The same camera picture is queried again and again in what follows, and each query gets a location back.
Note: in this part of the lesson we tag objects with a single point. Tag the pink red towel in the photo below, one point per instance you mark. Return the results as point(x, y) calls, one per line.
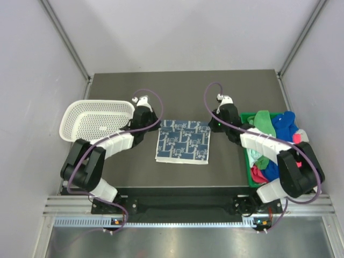
point(258, 174)

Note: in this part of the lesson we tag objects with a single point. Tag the white mint towel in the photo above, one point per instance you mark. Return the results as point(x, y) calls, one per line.
point(253, 156)

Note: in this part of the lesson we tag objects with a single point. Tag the white perforated plastic basket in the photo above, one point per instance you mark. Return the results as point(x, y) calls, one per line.
point(94, 119)

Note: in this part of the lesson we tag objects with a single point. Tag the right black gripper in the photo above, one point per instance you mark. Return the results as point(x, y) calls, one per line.
point(213, 125)

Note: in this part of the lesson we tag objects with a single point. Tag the slotted grey cable duct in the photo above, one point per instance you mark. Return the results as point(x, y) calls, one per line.
point(109, 222)

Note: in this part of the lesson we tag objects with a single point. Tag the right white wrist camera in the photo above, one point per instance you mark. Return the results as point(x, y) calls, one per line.
point(223, 100)

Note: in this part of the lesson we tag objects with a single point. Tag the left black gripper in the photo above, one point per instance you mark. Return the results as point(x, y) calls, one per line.
point(152, 115)

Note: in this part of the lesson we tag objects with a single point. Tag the green microfiber towel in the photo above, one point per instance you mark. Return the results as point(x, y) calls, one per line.
point(262, 121)

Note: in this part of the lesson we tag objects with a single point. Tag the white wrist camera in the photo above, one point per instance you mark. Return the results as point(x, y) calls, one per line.
point(141, 101)
point(223, 100)

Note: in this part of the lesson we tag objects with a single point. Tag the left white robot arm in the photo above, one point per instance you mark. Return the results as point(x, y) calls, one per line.
point(84, 164)

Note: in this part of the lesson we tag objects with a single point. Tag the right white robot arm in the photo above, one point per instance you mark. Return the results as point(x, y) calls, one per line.
point(292, 169)

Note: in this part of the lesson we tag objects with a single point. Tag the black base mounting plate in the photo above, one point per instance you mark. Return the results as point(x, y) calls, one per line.
point(192, 204)

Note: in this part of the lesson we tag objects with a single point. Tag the green plastic bin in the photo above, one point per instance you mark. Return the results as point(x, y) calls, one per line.
point(244, 117)

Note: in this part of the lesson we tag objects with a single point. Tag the aluminium frame rail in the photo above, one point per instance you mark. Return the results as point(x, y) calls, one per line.
point(82, 206)

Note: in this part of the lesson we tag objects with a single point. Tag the blue white patterned towel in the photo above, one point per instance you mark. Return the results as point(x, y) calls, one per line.
point(183, 142)

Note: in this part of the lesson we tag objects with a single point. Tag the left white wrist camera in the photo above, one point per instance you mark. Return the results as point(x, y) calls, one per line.
point(141, 101)

